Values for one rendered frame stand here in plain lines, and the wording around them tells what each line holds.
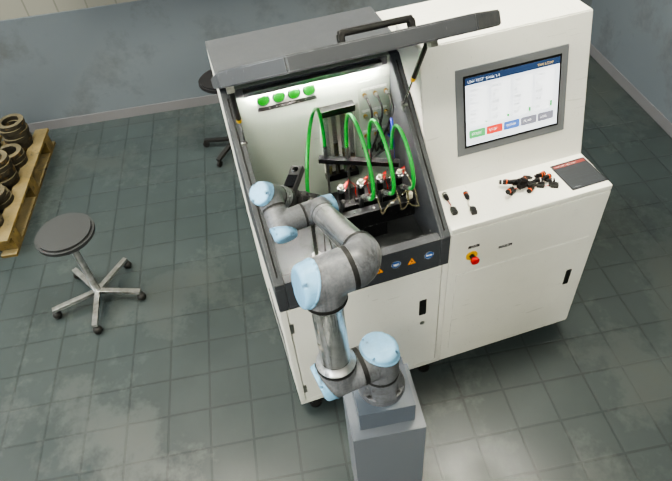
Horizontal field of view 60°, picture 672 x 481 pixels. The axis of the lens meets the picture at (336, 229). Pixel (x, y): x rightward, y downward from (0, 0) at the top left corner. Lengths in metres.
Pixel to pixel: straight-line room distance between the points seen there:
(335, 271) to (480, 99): 1.16
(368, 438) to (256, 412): 1.10
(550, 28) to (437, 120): 0.53
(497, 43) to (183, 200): 2.48
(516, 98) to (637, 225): 1.71
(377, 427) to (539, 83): 1.41
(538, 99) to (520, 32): 0.29
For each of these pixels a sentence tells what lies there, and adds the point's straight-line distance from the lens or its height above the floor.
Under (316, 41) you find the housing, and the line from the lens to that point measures 2.37.
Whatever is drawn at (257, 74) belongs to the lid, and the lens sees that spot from 1.37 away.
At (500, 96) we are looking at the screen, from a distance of 2.37.
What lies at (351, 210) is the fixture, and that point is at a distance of 2.33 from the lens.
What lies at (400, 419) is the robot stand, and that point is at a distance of 1.97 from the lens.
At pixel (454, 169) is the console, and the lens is 2.40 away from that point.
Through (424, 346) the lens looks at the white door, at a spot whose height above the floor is 0.24.
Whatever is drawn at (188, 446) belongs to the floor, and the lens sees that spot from 2.98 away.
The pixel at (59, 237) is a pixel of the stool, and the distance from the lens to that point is 3.29.
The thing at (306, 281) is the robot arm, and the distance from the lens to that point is 1.38.
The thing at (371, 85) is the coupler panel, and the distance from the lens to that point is 2.38.
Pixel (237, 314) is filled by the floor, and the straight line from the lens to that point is 3.32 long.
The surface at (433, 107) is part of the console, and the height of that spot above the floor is 1.33.
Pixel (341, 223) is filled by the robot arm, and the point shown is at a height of 1.46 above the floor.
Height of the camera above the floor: 2.59
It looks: 45 degrees down
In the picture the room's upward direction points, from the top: 6 degrees counter-clockwise
